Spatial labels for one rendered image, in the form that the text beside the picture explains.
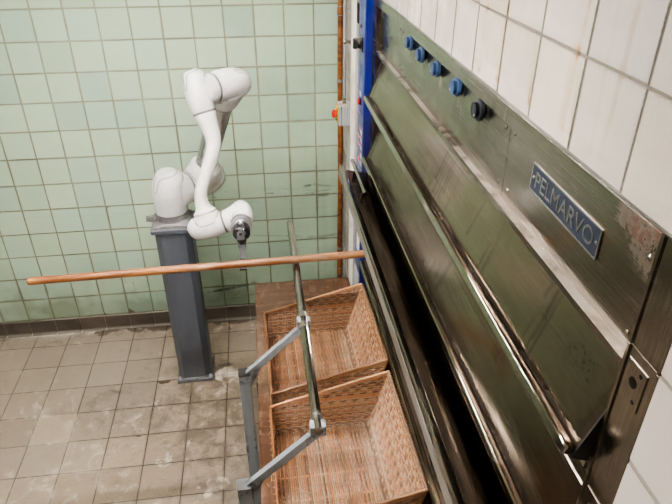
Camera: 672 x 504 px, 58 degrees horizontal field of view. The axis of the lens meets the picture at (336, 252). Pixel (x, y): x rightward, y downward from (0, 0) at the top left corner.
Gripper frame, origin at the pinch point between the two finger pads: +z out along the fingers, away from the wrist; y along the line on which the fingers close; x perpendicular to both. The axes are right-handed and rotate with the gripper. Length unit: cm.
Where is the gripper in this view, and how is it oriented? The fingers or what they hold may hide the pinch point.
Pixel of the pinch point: (242, 254)
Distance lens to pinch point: 246.1
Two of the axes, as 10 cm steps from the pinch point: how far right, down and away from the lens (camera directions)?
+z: 1.4, 5.2, -8.4
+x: -9.9, 0.7, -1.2
